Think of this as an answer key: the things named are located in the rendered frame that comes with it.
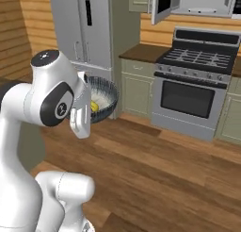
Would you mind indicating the yellow food piece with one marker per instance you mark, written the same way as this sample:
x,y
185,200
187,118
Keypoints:
x,y
94,106

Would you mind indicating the olive tall cupboard panel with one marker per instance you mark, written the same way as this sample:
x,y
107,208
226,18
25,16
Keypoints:
x,y
125,28

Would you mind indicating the olive island cupboard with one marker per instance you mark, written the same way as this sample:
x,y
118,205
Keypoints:
x,y
31,147

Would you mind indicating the olive base cupboard run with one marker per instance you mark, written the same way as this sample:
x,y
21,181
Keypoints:
x,y
136,88
230,116

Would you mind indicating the white microwave door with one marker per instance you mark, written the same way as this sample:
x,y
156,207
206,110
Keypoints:
x,y
163,3

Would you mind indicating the white microwave oven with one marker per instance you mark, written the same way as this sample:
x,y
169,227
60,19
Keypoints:
x,y
204,0

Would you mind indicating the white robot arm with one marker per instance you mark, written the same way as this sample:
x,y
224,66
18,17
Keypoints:
x,y
19,154

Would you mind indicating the steel stove with oven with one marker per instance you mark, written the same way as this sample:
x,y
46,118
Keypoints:
x,y
188,97

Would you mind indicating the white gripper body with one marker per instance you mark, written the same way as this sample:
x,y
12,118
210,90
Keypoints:
x,y
81,119

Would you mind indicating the grey fridge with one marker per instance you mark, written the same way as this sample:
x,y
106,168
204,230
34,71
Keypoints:
x,y
70,25

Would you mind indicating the dark bowl with white inside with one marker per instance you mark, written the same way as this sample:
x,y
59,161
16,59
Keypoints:
x,y
108,92

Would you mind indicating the olive wall cupboard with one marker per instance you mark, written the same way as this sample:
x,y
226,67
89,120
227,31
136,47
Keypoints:
x,y
139,0

